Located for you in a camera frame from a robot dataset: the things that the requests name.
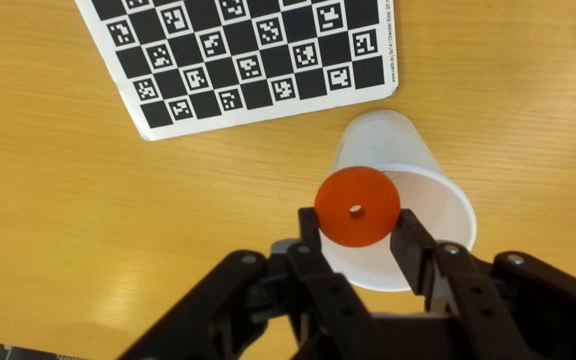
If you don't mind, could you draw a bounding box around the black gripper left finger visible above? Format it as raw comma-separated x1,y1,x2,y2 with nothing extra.
115,205,370,360

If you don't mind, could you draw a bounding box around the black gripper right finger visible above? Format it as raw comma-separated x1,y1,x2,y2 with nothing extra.
390,208,576,360

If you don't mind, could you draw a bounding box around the orange disc with hole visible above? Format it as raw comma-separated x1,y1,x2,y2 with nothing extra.
311,166,401,250

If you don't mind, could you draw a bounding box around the white plastic cup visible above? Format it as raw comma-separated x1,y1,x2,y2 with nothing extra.
315,108,478,293

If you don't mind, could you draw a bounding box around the black white checkered calibration board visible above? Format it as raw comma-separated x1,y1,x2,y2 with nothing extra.
73,0,399,143

